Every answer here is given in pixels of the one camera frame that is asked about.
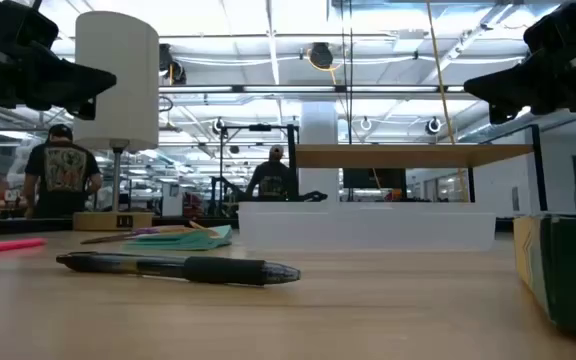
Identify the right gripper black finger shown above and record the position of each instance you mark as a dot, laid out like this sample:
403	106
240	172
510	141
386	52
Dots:
523	85
505	115

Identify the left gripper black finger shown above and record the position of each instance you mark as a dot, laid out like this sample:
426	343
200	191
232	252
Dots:
82	110
68	82

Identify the pink pen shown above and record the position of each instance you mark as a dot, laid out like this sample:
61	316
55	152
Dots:
3	246

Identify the green yellow crayon box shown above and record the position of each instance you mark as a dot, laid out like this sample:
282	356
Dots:
568	270

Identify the teal sticky notes pad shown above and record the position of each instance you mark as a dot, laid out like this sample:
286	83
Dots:
188	243

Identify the clear pencil case purple lid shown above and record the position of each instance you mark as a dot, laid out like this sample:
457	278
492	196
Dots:
368	230

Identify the black ballpoint pen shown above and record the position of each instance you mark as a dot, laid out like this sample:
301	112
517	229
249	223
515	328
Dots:
218	270

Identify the white shade wooden base lamp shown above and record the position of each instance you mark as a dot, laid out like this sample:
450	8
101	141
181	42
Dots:
115	75

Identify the person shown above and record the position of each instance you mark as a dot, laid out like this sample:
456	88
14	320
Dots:
270	182
63	175

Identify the wooden shelf riser black legs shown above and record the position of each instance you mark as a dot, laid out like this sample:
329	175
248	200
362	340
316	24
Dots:
393	156

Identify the black monitor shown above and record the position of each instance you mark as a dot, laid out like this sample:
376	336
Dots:
374	178

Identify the black metal rig frame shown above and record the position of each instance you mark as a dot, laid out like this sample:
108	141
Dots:
259	127

